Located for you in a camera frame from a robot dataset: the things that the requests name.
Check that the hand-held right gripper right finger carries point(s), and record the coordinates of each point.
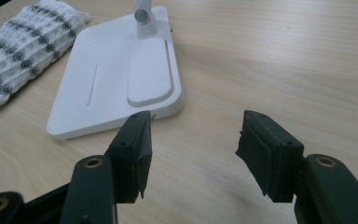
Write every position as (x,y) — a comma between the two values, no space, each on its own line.
(273,155)

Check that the white cloth with black pattern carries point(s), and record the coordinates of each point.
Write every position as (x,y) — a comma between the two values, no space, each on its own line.
(21,53)

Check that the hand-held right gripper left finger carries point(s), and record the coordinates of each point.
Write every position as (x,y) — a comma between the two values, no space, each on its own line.
(130,155)

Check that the white desk lamp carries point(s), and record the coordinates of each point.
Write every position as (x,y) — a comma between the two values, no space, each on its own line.
(105,77)

